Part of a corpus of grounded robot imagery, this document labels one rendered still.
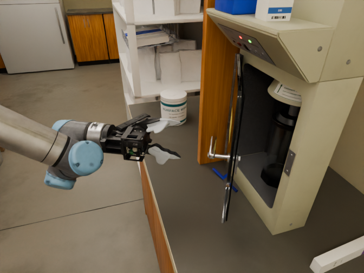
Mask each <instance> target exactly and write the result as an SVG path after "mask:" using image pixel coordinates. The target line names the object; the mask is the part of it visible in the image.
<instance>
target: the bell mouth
mask: <svg viewBox="0 0 364 273"><path fill-rule="evenodd" d="M268 93H269V94H270V95H271V96H272V97H273V98H275V99H276V100H278V101H280V102H283V103H286V104H289V105H292V106H296V107H301V104H302V98H301V95H300V94H299V93H298V92H297V91H295V90H293V89H292V88H290V87H288V86H286V85H285V84H283V83H281V82H279V81H278V80H276V79H274V80H273V82H272V83H271V85H270V86H269V87H268Z"/></svg>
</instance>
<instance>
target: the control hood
mask: <svg viewBox="0 0 364 273"><path fill-rule="evenodd" d="M206 12H207V14H208V15H209V17H210V18H211V19H212V20H213V21H214V23H215V24H216V25H217V27H218V28H219V29H220V30H221V31H222V33H223V34H224V35H225V36H226V37H227V39H228V40H229V41H230V42H231V43H232V45H234V46H236V45H235V44H234V43H233V42H232V41H231V39H230V38H229V37H228V35H227V34H226V33H225V32H224V31H223V29H222V28H221V27H220V26H219V25H218V23H219V24H221V25H224V26H226V27H228V28H231V29H233V30H236V31H239V32H241V33H244V34H246V35H249V36H251V37H254V38H256V39H257V41H258V42H259V43H260V45H261V46H262V47H263V49H264V50H265V51H266V53H267V54H268V55H269V57H270V58H271V59H272V61H273V62H274V64H275V65H273V64H271V63H269V62H267V61H265V60H263V59H261V58H260V59H261V60H263V61H265V62H267V63H269V64H271V65H273V66H275V67H277V68H279V69H281V70H283V71H285V72H287V73H289V74H291V75H293V76H295V77H297V78H299V79H301V80H303V81H305V82H307V83H314V82H317V81H319V78H320V75H321V71H322V68H323V65H324V61H325V59H326V55H327V52H328V48H329V45H330V42H331V39H332V35H333V32H334V28H333V27H331V26H328V25H324V24H319V23H314V22H309V21H305V20H302V19H297V18H292V17H291V18H290V21H273V22H266V21H263V20H260V19H257V18H255V14H245V15H232V14H228V13H225V12H222V11H218V10H216V9H215V8H207V9H206ZM236 47H238V46H236ZM238 48H240V47H238ZM240 49H242V48H240ZM242 50H244V49H242ZM244 51H246V50H244ZM246 52H247V51H246ZM248 53H249V52H248ZM250 54H251V53H250ZM252 55H253V54H252ZM254 56H255V55H254Z"/></svg>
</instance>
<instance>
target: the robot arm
mask: <svg viewBox="0 0 364 273"><path fill-rule="evenodd" d="M179 124H181V122H180V121H177V120H173V119H167V118H152V117H151V116H150V115H148V114H146V113H143V114H141V115H139V116H137V117H135V118H132V119H130V120H128V121H126V122H124V123H122V124H120V125H118V126H116V127H115V125H111V124H107V123H98V122H87V121H76V120H59V121H57V122H55V123H54V124H53V126H52V128H49V127H47V126H45V125H43V124H41V123H39V122H37V121H34V120H32V119H30V118H28V117H26V116H24V115H22V114H19V113H17V112H15V111H13V110H10V109H8V108H6V107H4V106H2V105H0V147H3V148H5V149H7V150H10V151H13V152H15V153H18V154H20V155H23V156H25V157H28V158H30V159H34V160H36V161H39V162H41V163H44V164H46V165H49V167H48V169H47V170H46V175H45V179H44V183H45V184H46V185H48V186H50V187H54V188H57V189H63V190H71V189H72V188H73V187H74V184H75V182H76V178H78V177H81V176H88V175H90V174H92V173H94V172H95V171H97V170H98V169H99V168H100V167H101V165H102V164H103V153H111V154H121V155H123V159H124V160H130V161H140V162H142V161H143V159H144V157H145V156H143V155H145V154H150V155H153V156H155V158H156V161H157V163H158V164H161V165H163V164H164V163H165V162H166V161H167V160H168V159H180V158H181V156H180V155H179V154H178V153H177V152H174V151H170V150H169V149H168V148H163V147H162V146H161V145H160V144H158V143H155V144H153V145H149V143H151V142H152V139H150V133H151V132H152V131H153V132H154V133H159V132H161V131H162V130H163V129H164V128H167V127H168V126H175V125H179ZM133 154H136V155H133ZM131 156H134V157H140V158H139V160H136V159H130V158H131Z"/></svg>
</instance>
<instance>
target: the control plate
mask: <svg viewBox="0 0 364 273"><path fill-rule="evenodd" d="M218 25H219V26H220V27H221V28H222V29H223V31H224V32H225V33H226V34H227V35H228V37H229V38H230V39H231V41H232V42H233V43H234V44H235V45H236V46H238V47H240V46H239V45H238V44H237V42H239V43H240V44H241V45H242V43H244V44H245V45H246V46H247V48H248V49H249V50H250V48H251V49H252V50H251V51H249V50H246V49H245V47H244V46H243V45H242V46H241V47H240V48H242V49H244V50H246V51H247V52H249V53H251V54H253V55H255V56H257V57H259V58H261V59H263V60H265V61H267V62H269V63H271V64H273V65H275V64H274V62H273V61H272V59H271V58H270V57H269V55H268V54H267V53H266V51H265V50H264V49H263V47H262V46H261V45H260V43H259V42H258V41H257V39H256V38H254V37H251V36H249V35H246V34H244V33H241V32H239V31H236V30H233V29H231V28H228V27H226V26H224V25H221V24H219V23H218ZM239 36H241V37H242V39H241V38H240V37H239ZM233 40H234V41H235V42H234V41H233ZM248 40H250V41H251V42H252V43H250V42H249V41H248ZM255 50H256V51H257V52H258V53H256V54H255ZM261 53H262V54H263V55H262V56H260V54H261Z"/></svg>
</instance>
